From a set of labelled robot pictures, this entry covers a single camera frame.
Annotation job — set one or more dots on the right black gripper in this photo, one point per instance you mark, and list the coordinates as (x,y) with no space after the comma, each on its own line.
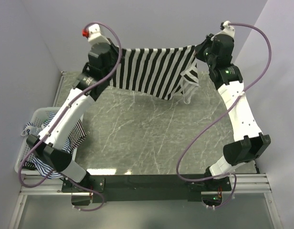
(198,53)

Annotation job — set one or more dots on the aluminium rail frame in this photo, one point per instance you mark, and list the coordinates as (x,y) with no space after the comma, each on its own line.
(246,184)

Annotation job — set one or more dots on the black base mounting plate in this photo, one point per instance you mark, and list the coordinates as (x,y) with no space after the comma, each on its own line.
(153,187)

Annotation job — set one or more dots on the white plastic laundry basket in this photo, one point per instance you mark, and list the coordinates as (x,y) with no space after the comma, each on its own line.
(24,149)

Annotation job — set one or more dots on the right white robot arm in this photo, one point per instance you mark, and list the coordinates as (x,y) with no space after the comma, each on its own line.
(249,141)

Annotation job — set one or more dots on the black white striped tank top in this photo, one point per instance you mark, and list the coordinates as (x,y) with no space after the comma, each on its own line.
(162,73)

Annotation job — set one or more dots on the dark thin striped garment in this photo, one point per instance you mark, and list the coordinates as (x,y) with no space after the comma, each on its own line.
(75,138)

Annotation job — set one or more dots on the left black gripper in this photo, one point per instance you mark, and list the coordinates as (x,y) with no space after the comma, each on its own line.
(115,49)

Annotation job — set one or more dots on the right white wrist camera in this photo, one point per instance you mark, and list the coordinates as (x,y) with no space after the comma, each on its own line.
(227,29)

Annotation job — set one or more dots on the blue white striped tank top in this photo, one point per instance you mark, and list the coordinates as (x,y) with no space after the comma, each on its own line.
(35,163)

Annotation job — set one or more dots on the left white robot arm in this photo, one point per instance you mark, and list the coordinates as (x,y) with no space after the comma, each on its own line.
(48,144)

